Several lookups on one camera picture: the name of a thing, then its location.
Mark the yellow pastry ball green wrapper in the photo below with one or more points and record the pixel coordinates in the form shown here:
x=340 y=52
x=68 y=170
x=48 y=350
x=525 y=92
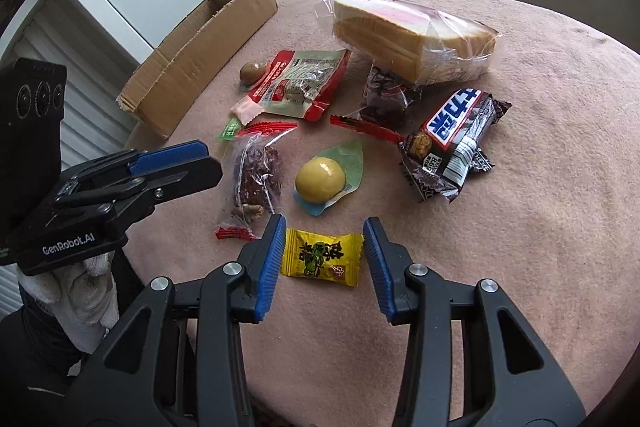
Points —
x=320 y=179

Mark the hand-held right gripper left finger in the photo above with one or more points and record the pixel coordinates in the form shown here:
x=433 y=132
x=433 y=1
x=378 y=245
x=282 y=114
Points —
x=267 y=267

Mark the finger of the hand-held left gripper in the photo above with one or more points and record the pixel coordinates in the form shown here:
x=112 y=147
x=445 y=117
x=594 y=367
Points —
x=167 y=157
x=190 y=179

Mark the small green candy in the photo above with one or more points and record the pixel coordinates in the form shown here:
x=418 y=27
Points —
x=230 y=128

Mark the white slatted panel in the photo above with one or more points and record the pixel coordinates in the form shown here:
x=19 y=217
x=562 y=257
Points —
x=85 y=107

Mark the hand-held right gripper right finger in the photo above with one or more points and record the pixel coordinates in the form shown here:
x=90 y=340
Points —
x=377 y=267

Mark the yellow candy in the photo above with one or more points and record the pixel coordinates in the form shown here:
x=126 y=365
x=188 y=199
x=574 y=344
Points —
x=320 y=257

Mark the clear packet of red dates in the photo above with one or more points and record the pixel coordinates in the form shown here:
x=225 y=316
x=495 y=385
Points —
x=255 y=172

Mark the red and green snack pouch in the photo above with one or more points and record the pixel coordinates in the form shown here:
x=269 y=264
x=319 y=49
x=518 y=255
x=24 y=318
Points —
x=300 y=82

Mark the brown chocolate bar wrapper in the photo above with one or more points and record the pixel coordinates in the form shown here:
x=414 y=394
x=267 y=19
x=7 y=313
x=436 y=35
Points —
x=450 y=132

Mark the bagged sliced bread loaf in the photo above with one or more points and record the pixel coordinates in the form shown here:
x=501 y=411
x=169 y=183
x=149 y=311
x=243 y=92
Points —
x=400 y=37

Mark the brown cardboard box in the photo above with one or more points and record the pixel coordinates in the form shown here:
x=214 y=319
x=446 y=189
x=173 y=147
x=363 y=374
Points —
x=200 y=57

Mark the pink candy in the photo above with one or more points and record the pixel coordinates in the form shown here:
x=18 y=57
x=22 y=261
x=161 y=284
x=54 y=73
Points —
x=246 y=109

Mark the person's left hand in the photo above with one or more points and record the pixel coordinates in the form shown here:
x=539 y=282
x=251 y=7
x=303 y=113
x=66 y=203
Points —
x=75 y=302

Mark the person's left forearm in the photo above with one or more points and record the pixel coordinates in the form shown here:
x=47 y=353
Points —
x=35 y=352

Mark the clear packet of dark snack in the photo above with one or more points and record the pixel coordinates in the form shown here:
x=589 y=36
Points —
x=385 y=102

